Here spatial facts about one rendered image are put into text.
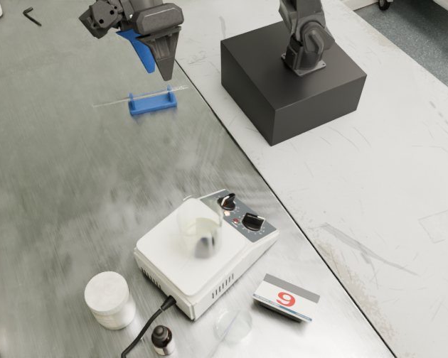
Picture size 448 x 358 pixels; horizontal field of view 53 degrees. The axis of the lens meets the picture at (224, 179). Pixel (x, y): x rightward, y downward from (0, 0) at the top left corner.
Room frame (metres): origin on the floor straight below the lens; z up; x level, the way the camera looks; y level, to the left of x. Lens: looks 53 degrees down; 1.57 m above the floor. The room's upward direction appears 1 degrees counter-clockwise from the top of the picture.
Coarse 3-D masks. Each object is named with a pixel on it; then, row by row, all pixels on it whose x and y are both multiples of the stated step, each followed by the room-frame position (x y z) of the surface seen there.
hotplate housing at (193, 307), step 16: (272, 240) 0.36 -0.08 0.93; (240, 256) 0.31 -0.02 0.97; (256, 256) 0.33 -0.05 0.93; (144, 272) 0.31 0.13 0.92; (160, 272) 0.28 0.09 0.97; (224, 272) 0.28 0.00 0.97; (240, 272) 0.30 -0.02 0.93; (160, 288) 0.28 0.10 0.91; (176, 288) 0.26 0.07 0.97; (208, 288) 0.26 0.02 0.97; (224, 288) 0.28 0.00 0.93; (176, 304) 0.26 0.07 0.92; (192, 304) 0.24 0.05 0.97; (208, 304) 0.25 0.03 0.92
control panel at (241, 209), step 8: (224, 192) 0.45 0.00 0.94; (240, 208) 0.41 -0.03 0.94; (248, 208) 0.42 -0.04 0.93; (224, 216) 0.38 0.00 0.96; (232, 216) 0.39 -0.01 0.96; (240, 216) 0.39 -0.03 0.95; (232, 224) 0.37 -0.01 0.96; (240, 224) 0.37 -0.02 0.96; (264, 224) 0.38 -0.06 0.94; (240, 232) 0.35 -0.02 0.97; (248, 232) 0.35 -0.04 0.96; (256, 232) 0.36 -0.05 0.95; (264, 232) 0.36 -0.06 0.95; (256, 240) 0.34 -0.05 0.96
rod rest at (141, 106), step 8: (168, 88) 0.72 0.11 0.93; (160, 96) 0.72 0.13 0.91; (168, 96) 0.72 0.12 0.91; (128, 104) 0.70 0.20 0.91; (136, 104) 0.69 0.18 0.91; (144, 104) 0.69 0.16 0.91; (152, 104) 0.69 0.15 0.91; (160, 104) 0.69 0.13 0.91; (168, 104) 0.69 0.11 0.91; (176, 104) 0.70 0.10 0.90; (136, 112) 0.68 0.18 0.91; (144, 112) 0.68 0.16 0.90
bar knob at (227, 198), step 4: (228, 196) 0.42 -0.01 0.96; (232, 196) 0.42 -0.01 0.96; (220, 200) 0.42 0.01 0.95; (224, 200) 0.41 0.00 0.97; (228, 200) 0.41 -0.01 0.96; (232, 200) 0.42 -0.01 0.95; (224, 204) 0.41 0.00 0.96; (228, 204) 0.41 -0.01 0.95; (232, 204) 0.42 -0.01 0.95; (224, 208) 0.40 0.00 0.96; (228, 208) 0.40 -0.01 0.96; (232, 208) 0.40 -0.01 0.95
